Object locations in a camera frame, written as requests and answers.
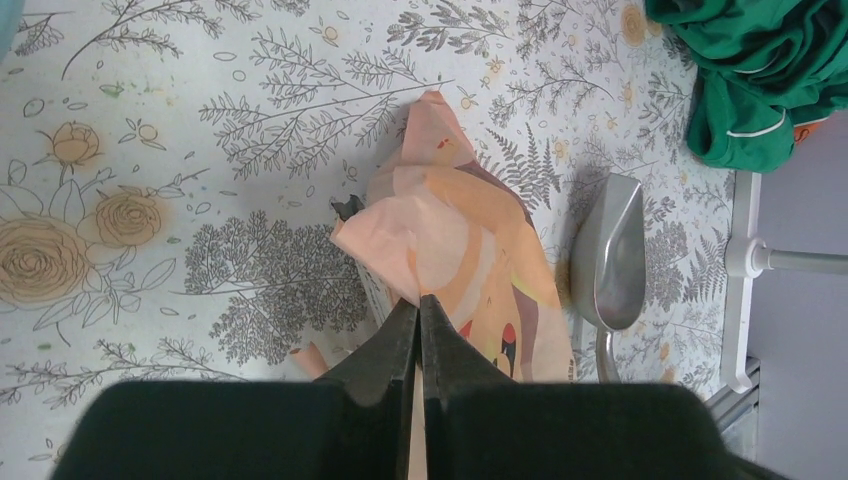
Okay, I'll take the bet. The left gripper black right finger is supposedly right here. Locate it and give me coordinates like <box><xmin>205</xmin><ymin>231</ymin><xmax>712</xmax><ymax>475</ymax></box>
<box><xmin>419</xmin><ymin>295</ymin><xmax>512</xmax><ymax>479</ymax></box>

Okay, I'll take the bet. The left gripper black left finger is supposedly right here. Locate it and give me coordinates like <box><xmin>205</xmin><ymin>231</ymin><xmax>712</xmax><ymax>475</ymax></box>
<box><xmin>316</xmin><ymin>300</ymin><xmax>419</xmax><ymax>479</ymax></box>

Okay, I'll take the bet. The pink cat litter bag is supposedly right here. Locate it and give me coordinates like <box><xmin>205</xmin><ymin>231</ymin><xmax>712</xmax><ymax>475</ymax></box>
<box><xmin>331</xmin><ymin>91</ymin><xmax>576</xmax><ymax>382</ymax></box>

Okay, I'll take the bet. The silver metal scoop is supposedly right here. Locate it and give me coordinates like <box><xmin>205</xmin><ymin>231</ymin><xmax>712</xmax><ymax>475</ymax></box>
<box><xmin>570</xmin><ymin>174</ymin><xmax>647</xmax><ymax>382</ymax></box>

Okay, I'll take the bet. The floral patterned table mat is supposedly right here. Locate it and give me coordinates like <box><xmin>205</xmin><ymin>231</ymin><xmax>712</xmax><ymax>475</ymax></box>
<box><xmin>1</xmin><ymin>1</ymin><xmax>734</xmax><ymax>479</ymax></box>

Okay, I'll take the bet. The white pipe rack stand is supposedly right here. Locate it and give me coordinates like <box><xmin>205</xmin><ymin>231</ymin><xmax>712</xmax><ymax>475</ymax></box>
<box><xmin>720</xmin><ymin>171</ymin><xmax>847</xmax><ymax>394</ymax></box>

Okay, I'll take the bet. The green cloth garment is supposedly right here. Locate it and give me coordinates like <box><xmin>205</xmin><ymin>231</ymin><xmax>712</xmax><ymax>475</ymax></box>
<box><xmin>645</xmin><ymin>0</ymin><xmax>847</xmax><ymax>173</ymax></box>

